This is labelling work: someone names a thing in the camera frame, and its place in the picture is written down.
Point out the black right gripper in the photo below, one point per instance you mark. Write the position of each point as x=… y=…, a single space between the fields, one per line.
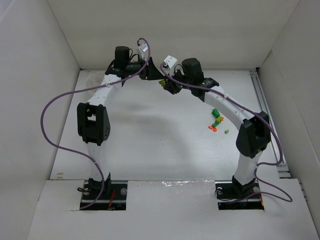
x=173 y=83

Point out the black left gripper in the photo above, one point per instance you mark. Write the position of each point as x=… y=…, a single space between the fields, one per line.
x=147 y=69

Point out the lime green lego brick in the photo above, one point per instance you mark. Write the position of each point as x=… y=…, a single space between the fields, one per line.
x=162 y=83

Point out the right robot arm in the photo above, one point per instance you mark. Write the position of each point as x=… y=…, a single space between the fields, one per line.
x=254 y=134

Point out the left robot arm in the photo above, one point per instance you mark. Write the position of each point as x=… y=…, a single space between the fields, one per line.
x=93 y=124

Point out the dark green lego brick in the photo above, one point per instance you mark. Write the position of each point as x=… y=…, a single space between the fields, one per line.
x=215 y=113

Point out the dark green small lego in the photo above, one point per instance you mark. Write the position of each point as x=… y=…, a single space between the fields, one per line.
x=217 y=121

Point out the white divided round container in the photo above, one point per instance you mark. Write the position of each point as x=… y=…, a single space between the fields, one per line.
x=94 y=80

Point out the small orange lego pieces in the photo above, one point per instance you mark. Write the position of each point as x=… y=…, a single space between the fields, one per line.
x=212 y=128

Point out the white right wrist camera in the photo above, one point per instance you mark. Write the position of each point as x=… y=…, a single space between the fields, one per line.
x=170 y=63

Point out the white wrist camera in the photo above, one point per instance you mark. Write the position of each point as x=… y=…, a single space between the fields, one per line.
x=143 y=48
x=170 y=63

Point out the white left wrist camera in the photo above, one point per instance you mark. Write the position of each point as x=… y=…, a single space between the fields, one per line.
x=143 y=48

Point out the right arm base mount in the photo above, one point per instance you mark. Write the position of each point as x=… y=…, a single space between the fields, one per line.
x=229 y=199

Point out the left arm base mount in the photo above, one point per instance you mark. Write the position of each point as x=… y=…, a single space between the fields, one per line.
x=113 y=197

